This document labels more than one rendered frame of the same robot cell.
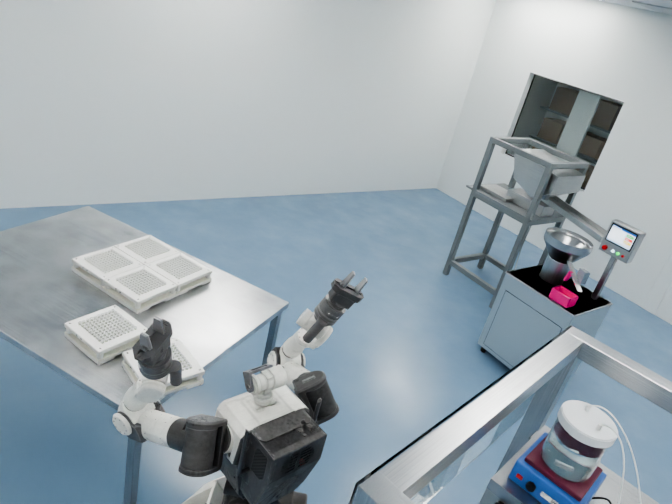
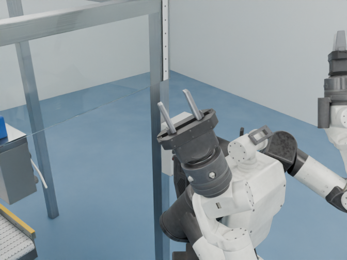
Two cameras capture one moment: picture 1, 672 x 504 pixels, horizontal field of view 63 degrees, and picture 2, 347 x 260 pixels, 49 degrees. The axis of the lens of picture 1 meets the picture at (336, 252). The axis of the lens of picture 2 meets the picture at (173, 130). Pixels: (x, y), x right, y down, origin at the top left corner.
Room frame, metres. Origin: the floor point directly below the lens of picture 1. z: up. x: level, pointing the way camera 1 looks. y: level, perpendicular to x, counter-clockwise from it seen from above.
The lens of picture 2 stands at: (2.28, -0.08, 1.91)
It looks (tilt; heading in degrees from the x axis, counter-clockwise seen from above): 28 degrees down; 182
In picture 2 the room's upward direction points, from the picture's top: straight up
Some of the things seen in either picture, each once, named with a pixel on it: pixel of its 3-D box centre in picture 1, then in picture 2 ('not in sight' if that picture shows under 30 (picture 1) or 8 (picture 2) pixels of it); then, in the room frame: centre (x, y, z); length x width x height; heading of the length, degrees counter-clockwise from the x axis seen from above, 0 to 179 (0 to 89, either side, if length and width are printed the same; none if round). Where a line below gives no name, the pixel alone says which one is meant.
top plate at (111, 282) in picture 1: (141, 284); not in sight; (2.26, 0.89, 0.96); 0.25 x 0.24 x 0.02; 153
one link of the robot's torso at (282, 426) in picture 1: (265, 444); (227, 195); (1.27, 0.07, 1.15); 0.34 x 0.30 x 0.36; 137
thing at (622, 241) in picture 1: (609, 263); not in sight; (3.84, -1.99, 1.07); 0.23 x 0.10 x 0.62; 42
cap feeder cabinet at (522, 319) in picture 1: (540, 327); not in sight; (3.90, -1.74, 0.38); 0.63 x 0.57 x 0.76; 42
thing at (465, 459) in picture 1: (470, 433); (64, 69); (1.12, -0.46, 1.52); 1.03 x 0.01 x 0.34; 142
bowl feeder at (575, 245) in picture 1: (567, 262); not in sight; (3.97, -1.75, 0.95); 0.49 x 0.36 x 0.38; 42
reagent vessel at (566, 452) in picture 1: (578, 439); not in sight; (1.23, -0.78, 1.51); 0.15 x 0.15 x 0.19
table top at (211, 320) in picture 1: (106, 287); not in sight; (2.28, 1.08, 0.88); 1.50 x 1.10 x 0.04; 69
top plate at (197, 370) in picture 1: (163, 363); not in sight; (1.75, 0.57, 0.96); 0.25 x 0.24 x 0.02; 136
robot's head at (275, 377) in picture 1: (267, 382); (247, 148); (1.32, 0.11, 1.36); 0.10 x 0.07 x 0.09; 137
